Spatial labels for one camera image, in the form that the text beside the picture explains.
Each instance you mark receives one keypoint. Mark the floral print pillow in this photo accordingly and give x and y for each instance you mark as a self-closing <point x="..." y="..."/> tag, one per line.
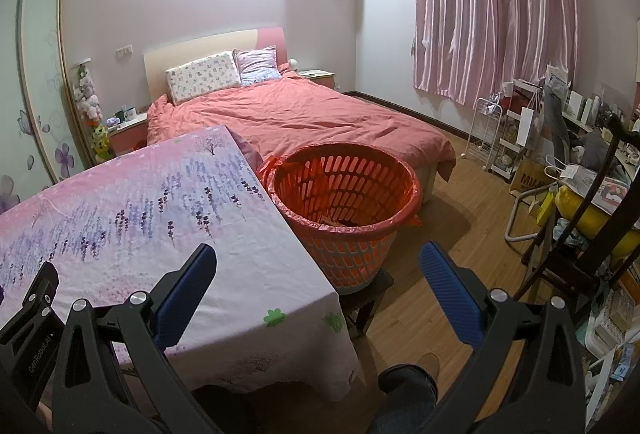
<point x="205" y="77"/>

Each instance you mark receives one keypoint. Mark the white wall socket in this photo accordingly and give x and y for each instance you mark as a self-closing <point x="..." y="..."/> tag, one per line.
<point x="124" y="50"/>

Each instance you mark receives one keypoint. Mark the orange plastic basket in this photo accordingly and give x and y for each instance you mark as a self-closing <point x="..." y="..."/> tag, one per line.
<point x="350" y="264"/>

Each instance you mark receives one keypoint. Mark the white plastic basket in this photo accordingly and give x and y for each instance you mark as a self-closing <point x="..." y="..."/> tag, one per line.
<point x="607" y="329"/>

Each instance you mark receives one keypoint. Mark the green plush toy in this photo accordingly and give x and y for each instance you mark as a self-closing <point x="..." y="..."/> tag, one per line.
<point x="101" y="142"/>

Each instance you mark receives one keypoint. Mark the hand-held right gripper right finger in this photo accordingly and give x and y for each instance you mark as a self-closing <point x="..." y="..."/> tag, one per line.
<point x="450" y="296"/>

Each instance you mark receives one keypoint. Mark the coral duvet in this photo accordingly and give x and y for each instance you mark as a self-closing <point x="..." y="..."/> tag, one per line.
<point x="310" y="119"/>

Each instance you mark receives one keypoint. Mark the pink nightstand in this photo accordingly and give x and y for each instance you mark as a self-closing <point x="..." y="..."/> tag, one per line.
<point x="322" y="79"/>

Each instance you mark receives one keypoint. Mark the tan slipper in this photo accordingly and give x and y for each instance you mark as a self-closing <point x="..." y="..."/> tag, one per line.
<point x="429" y="361"/>

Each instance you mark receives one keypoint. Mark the white round lamp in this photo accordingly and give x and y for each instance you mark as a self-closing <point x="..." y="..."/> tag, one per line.
<point x="293" y="64"/>

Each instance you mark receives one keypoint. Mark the white storage cart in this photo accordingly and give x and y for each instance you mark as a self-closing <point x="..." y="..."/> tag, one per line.
<point x="500" y="149"/>

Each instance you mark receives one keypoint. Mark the grey office chair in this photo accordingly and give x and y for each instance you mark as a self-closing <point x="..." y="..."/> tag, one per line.
<point x="555" y="119"/>

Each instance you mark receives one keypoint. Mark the striped purple pillow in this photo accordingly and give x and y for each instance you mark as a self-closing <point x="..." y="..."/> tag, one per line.
<point x="257" y="64"/>

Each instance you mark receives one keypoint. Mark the white paper bag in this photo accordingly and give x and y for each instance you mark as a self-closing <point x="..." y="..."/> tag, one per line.
<point x="529" y="127"/>

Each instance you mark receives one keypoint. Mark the brown paper bag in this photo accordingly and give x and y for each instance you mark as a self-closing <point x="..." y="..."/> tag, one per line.
<point x="527" y="179"/>

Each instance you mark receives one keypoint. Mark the dark wooden stool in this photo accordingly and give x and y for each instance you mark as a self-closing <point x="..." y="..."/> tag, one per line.
<point x="372" y="294"/>

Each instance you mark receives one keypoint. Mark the pink striped curtain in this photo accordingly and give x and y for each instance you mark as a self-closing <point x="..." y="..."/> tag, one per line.
<point x="490" y="4"/>

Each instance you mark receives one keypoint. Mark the flower print sliding wardrobe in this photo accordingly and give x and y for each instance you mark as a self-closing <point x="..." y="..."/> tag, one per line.
<point x="35" y="64"/>

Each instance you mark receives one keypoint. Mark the white mug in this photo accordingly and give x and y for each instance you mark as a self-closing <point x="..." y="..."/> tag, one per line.
<point x="131" y="113"/>

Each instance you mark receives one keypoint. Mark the cream and pink headboard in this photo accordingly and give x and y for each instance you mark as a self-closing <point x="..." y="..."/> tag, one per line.
<point x="200" y="47"/>

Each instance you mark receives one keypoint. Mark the orange nightstand with cups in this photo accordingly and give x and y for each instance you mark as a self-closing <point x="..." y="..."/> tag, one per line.
<point x="127" y="139"/>

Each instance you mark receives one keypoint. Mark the yellow cushion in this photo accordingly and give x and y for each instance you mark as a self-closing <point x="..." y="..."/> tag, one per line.
<point x="580" y="209"/>

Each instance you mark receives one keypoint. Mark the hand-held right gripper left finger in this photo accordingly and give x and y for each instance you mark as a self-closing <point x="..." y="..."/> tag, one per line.
<point x="185" y="294"/>

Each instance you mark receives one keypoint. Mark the cluttered white desk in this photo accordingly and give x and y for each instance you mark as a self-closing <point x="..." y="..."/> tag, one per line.
<point x="590" y="114"/>

